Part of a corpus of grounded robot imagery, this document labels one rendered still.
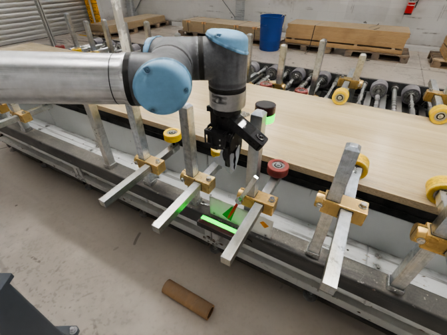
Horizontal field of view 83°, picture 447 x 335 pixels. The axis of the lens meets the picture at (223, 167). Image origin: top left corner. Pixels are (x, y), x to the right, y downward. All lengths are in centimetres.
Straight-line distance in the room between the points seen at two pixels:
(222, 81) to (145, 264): 142
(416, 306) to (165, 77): 93
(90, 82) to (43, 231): 187
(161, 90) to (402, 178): 89
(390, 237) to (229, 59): 88
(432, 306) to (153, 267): 137
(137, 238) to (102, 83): 155
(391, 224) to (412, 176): 19
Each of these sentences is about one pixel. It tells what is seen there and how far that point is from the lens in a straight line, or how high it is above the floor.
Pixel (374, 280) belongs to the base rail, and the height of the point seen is 70.
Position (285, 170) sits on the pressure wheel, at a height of 91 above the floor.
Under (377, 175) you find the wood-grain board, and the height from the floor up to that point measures 90.
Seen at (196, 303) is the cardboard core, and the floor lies 8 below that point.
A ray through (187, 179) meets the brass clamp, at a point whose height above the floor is 84.
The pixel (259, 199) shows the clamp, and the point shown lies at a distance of 86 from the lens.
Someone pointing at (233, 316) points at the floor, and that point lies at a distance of 159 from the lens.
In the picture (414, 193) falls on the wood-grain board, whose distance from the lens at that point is 104.
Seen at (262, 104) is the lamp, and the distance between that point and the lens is 75.
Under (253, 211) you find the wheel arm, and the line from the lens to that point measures 84.
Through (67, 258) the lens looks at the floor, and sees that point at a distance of 202.
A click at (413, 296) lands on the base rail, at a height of 70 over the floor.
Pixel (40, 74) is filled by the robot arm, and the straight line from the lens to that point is 51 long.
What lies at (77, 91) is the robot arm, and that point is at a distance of 49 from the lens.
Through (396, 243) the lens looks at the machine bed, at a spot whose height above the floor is 68.
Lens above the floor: 148
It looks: 38 degrees down
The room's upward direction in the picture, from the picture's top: straight up
